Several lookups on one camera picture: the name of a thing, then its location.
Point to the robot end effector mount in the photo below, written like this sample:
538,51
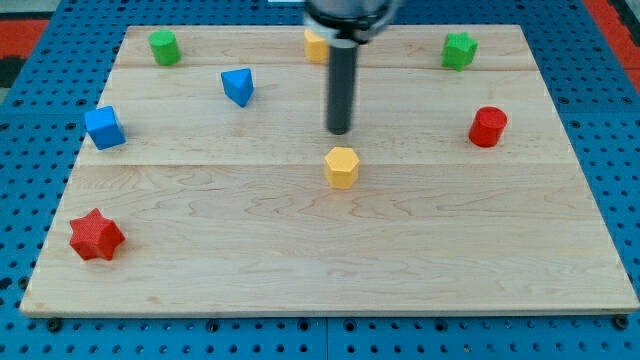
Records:
349,20

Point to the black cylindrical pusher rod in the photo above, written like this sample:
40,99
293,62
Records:
342,65

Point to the yellow hexagon block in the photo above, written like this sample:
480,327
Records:
341,167

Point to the yellow block behind rod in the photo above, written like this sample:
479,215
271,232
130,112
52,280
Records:
316,48

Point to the green star block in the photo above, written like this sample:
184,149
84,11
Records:
458,51

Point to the blue triangle block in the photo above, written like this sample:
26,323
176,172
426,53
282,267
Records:
238,85

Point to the red cylinder block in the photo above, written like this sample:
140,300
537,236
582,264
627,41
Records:
487,127

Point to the green cylinder block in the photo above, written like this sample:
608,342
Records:
164,47

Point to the wooden board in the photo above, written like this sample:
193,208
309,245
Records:
227,213

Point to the blue cube block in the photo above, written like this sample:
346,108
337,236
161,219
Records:
104,128

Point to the red star block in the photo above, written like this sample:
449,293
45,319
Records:
95,236

